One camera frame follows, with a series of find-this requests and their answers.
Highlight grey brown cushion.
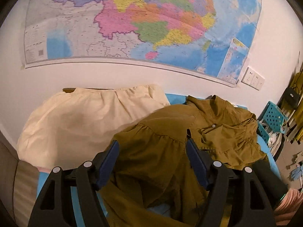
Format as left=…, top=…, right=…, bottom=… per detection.
left=0, top=141, right=39, bottom=219

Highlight blue cloth scrap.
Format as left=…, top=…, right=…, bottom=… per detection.
left=290, top=165, right=303, bottom=180

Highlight wooden headboard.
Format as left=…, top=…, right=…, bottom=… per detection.
left=63, top=88, right=114, bottom=93

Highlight yellow-green hanging clothes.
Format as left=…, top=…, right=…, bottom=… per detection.
left=277, top=72, right=303, bottom=143

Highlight stack of papers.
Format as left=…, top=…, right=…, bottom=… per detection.
left=266, top=131, right=286, bottom=158

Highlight colourful wall map poster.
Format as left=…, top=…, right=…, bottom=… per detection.
left=24, top=0, right=263, bottom=88

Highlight cream cloth garment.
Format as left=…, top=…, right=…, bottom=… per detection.
left=16, top=84, right=171, bottom=171

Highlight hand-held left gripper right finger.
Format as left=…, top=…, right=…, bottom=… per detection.
left=186, top=130, right=276, bottom=227

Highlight black handbag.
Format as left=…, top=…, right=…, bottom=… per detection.
left=283, top=87, right=300, bottom=108

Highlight person's right forearm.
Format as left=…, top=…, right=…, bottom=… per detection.
left=274, top=189, right=303, bottom=221

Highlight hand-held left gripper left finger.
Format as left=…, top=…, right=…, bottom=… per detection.
left=28, top=140, right=120, bottom=227

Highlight blue perforated plastic stool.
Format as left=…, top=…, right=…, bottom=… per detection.
left=257, top=101, right=288, bottom=145

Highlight olive green dress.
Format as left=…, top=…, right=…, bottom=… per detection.
left=99, top=95, right=269, bottom=227

